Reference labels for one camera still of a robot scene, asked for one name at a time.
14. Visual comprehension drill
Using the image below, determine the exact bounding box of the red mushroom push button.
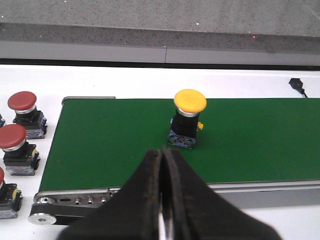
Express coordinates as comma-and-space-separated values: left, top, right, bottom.
0, 168, 23, 220
0, 124, 40, 176
7, 91, 48, 140

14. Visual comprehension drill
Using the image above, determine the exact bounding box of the green conveyor belt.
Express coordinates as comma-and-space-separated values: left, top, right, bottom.
39, 98, 320, 191

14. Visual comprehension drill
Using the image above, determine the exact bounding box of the black cable connector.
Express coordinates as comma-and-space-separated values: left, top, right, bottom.
288, 78, 308, 98

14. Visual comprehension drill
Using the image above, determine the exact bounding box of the black conveyor drive belt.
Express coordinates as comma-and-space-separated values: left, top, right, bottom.
28, 203, 97, 226

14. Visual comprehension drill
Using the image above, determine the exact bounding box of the grey stone counter slab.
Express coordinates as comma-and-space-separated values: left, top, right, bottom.
0, 0, 320, 53

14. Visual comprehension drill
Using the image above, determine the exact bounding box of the yellow mushroom push button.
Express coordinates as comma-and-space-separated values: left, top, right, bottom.
167, 89, 207, 149

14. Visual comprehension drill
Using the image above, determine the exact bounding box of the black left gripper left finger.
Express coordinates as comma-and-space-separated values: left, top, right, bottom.
57, 149, 160, 240

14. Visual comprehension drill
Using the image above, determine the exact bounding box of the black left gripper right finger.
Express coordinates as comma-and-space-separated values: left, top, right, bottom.
161, 148, 281, 240

